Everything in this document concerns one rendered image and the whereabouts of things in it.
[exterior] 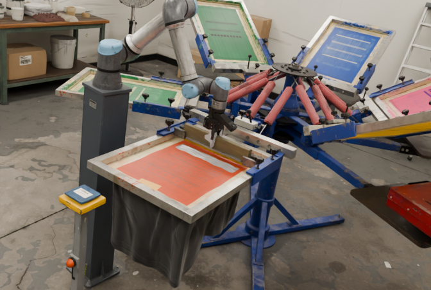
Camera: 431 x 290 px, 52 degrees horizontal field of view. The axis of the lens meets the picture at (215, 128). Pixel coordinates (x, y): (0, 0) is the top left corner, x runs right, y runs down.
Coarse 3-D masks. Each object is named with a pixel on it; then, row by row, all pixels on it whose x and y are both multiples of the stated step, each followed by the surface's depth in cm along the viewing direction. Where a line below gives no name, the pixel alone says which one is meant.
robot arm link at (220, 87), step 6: (216, 78) 219; (222, 78) 220; (216, 84) 219; (222, 84) 217; (228, 84) 219; (210, 90) 221; (216, 90) 219; (222, 90) 219; (228, 90) 221; (216, 96) 220; (222, 96) 220
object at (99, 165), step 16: (144, 144) 224; (96, 160) 199; (112, 160) 207; (112, 176) 191; (128, 176) 191; (144, 192) 183; (224, 192) 192; (176, 208) 175; (192, 208) 176; (208, 208) 181
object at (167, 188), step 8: (224, 160) 229; (240, 168) 224; (224, 176) 213; (232, 176) 214; (160, 184) 196; (168, 184) 197; (208, 184) 203; (216, 184) 204; (168, 192) 191; (176, 192) 192; (184, 192) 193; (192, 192) 194; (200, 192) 195; (176, 200) 186; (184, 200) 187; (192, 200) 188
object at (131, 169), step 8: (176, 144) 237; (192, 144) 241; (160, 152) 226; (168, 152) 227; (184, 152) 230; (208, 152) 235; (136, 160) 213; (144, 160) 214; (152, 160) 216; (120, 168) 204; (128, 168) 205; (136, 168) 206; (136, 176) 199; (144, 176) 200; (152, 176) 201
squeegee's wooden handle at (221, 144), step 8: (184, 128) 239; (192, 128) 236; (200, 128) 236; (192, 136) 237; (200, 136) 234; (208, 144) 233; (216, 144) 230; (224, 144) 227; (232, 144) 224; (240, 144) 224; (224, 152) 228; (232, 152) 226; (240, 152) 223; (248, 152) 220
